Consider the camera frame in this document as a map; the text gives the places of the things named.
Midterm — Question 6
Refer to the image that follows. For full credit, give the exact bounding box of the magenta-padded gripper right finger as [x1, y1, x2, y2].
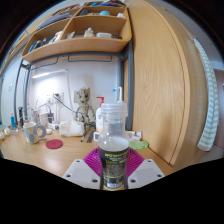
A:
[127, 147, 166, 190]

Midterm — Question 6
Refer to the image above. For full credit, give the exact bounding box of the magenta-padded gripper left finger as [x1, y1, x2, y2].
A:
[62, 147, 101, 191]

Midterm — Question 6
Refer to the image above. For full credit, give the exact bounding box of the clear bottle with black label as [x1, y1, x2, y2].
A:
[97, 102, 131, 192]

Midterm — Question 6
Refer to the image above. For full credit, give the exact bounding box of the black pen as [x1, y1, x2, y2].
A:
[79, 130, 88, 143]

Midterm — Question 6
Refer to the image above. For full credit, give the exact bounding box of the dark flat stick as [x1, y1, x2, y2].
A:
[86, 130, 95, 144]

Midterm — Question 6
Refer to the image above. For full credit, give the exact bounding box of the flat round red coaster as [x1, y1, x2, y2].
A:
[45, 138, 64, 150]

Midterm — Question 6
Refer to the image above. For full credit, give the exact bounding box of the white crumpled plastic bag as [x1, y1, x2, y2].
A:
[59, 119, 86, 138]

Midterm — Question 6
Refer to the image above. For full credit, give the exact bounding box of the cream mug with blue patches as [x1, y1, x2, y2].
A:
[22, 121, 48, 145]

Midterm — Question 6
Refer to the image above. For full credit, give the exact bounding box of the wooden tree figurine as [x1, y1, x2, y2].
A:
[74, 87, 96, 133]

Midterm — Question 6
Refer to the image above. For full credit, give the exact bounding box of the white power adapter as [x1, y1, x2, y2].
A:
[39, 112, 51, 126]

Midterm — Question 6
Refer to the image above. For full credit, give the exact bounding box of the blue spray bottle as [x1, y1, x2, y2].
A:
[112, 86, 125, 104]

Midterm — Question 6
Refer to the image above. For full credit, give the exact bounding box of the black electric shaver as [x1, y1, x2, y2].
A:
[17, 106, 25, 128]

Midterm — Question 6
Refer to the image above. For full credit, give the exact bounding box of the white tape roll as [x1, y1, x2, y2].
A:
[0, 128, 11, 141]

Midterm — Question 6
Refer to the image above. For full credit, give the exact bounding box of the blue tube with white cap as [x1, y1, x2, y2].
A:
[9, 112, 17, 129]

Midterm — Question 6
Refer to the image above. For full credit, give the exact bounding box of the wooden wardrobe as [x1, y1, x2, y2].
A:
[123, 0, 209, 172]

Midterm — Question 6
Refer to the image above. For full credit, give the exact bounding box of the green striped white towel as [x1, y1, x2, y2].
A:
[193, 38, 220, 153]

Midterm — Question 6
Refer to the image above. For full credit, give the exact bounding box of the white desk lamp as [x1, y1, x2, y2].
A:
[31, 68, 73, 113]

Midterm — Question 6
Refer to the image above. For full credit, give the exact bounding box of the wooden shelf unit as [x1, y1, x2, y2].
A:
[21, 0, 133, 64]

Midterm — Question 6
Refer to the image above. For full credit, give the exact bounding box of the white wall box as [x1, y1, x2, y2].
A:
[73, 90, 83, 104]

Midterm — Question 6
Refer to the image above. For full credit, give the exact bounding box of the white wall socket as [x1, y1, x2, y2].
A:
[44, 93, 54, 104]
[53, 92, 65, 104]

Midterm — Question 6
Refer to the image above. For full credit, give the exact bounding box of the grey metal desk frame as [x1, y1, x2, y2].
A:
[13, 39, 135, 131]

